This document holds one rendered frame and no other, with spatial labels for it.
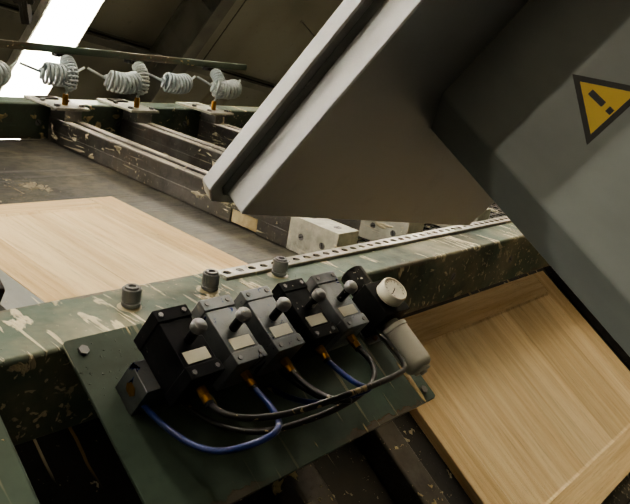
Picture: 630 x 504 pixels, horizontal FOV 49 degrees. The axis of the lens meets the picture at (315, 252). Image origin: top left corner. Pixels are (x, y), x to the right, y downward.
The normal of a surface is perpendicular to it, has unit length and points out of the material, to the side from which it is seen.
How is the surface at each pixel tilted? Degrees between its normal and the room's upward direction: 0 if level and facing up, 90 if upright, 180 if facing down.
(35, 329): 59
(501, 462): 90
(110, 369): 90
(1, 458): 90
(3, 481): 90
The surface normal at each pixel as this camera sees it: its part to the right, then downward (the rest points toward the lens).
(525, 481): 0.51, -0.64
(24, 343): 0.16, -0.94
